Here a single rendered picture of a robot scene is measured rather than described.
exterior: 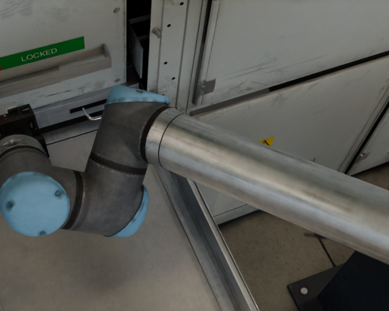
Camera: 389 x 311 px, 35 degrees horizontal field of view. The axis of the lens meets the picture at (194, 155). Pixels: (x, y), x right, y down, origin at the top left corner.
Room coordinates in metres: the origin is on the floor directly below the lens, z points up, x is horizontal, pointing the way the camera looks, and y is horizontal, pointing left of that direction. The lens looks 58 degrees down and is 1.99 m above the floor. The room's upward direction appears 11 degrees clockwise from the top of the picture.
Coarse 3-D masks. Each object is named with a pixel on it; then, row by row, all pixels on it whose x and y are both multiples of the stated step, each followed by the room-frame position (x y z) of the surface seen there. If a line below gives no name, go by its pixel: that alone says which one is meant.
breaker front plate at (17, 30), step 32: (0, 0) 0.68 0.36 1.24; (32, 0) 0.71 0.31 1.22; (64, 0) 0.74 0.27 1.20; (96, 0) 0.77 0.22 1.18; (0, 32) 0.68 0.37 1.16; (32, 32) 0.71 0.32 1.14; (64, 32) 0.74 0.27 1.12; (96, 32) 0.77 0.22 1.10; (32, 64) 0.70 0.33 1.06; (64, 64) 0.73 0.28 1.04; (32, 96) 0.69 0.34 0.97; (64, 96) 0.73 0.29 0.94
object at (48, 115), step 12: (132, 72) 0.83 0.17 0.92; (120, 84) 0.80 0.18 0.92; (132, 84) 0.80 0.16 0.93; (84, 96) 0.75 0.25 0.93; (96, 96) 0.75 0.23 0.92; (36, 108) 0.70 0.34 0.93; (48, 108) 0.70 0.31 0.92; (60, 108) 0.71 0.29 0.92; (72, 108) 0.73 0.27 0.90; (96, 108) 0.75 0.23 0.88; (36, 120) 0.68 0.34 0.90; (48, 120) 0.70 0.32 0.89; (60, 120) 0.71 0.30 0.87
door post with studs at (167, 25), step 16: (160, 0) 0.80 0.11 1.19; (176, 0) 0.81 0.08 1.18; (160, 16) 0.80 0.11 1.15; (176, 16) 0.81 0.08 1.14; (160, 32) 0.80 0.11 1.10; (176, 32) 0.82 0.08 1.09; (160, 48) 0.80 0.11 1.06; (176, 48) 0.82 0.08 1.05; (160, 64) 0.80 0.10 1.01; (176, 64) 0.82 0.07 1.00; (160, 80) 0.80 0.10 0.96; (176, 80) 0.82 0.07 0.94
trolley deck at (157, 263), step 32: (64, 160) 0.63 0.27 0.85; (160, 192) 0.60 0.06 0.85; (0, 224) 0.46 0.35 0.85; (160, 224) 0.53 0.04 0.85; (0, 256) 0.40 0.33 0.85; (32, 256) 0.41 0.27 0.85; (64, 256) 0.42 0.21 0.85; (96, 256) 0.43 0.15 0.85; (128, 256) 0.45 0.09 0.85; (160, 256) 0.46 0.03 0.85; (192, 256) 0.47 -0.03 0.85; (0, 288) 0.34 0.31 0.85; (32, 288) 0.35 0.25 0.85; (64, 288) 0.36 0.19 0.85; (96, 288) 0.37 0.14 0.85; (128, 288) 0.38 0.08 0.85; (160, 288) 0.39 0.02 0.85; (192, 288) 0.41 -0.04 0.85
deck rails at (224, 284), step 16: (160, 176) 0.63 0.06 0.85; (176, 176) 0.64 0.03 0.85; (176, 192) 0.60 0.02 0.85; (192, 192) 0.58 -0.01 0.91; (176, 208) 0.57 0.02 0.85; (192, 208) 0.57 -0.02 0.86; (192, 224) 0.54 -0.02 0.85; (208, 224) 0.51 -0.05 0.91; (192, 240) 0.50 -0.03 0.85; (208, 240) 0.50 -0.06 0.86; (208, 256) 0.48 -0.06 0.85; (224, 256) 0.45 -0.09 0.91; (208, 272) 0.44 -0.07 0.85; (224, 272) 0.44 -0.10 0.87; (224, 288) 0.42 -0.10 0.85; (240, 288) 0.40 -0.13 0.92; (224, 304) 0.39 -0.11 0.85; (240, 304) 0.38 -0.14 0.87
